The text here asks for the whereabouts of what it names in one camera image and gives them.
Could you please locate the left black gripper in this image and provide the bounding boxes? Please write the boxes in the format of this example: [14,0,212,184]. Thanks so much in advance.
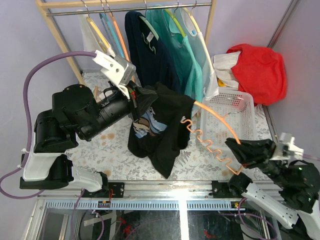
[83,76,161,137]

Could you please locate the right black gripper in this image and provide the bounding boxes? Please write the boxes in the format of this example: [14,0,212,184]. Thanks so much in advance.
[224,135,291,187]

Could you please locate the black t shirt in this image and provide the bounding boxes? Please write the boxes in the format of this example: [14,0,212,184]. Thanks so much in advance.
[127,82,195,179]

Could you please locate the orange hanger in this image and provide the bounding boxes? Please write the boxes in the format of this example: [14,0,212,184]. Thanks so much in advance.
[104,0,131,62]
[180,101,244,176]

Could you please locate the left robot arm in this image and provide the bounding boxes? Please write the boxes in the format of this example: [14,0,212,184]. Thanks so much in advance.
[19,81,158,198]

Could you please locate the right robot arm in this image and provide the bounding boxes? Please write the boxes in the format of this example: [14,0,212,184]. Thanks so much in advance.
[225,133,320,240]

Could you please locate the navy hanging t shirt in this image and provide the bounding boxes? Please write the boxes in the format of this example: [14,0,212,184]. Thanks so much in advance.
[124,11,183,94]

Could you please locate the teal hanging t shirt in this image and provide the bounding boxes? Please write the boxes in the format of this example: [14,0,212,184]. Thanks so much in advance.
[146,9,203,102]

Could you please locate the pale yellow hanger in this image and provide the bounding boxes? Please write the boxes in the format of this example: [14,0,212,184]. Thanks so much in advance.
[81,0,112,55]

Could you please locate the pale blue hanging t shirt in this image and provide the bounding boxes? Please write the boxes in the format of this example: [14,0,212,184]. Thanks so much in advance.
[175,7,219,101]

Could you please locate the white hanging t shirt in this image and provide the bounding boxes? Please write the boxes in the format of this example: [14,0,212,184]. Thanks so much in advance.
[76,9,118,61]

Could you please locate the mint green hanger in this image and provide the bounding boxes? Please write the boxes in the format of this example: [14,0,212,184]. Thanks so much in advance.
[139,15,159,40]

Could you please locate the blue hanger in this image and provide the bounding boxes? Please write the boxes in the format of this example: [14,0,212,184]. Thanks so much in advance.
[99,0,125,58]

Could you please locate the white plastic laundry basket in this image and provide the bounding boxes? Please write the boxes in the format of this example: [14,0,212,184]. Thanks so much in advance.
[200,87,256,151]

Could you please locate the red cloth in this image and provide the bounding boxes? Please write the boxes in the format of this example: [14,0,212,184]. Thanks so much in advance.
[226,43,287,106]

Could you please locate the white crumpled cloth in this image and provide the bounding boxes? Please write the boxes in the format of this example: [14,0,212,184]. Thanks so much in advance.
[211,51,241,90]

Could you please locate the wooden clothes rack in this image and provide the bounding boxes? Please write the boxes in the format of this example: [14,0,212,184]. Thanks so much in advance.
[35,0,218,101]

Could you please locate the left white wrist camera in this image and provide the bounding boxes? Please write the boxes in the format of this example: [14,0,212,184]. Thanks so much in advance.
[92,50,136,100]

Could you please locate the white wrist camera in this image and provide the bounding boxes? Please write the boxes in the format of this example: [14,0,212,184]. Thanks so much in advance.
[92,50,136,100]
[270,132,304,161]

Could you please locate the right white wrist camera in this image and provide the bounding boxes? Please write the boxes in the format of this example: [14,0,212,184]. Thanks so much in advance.
[270,132,304,161]

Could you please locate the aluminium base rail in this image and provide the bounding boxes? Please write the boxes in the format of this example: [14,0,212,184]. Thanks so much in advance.
[37,180,239,210]

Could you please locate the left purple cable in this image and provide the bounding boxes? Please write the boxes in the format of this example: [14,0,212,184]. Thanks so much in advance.
[0,51,97,200]

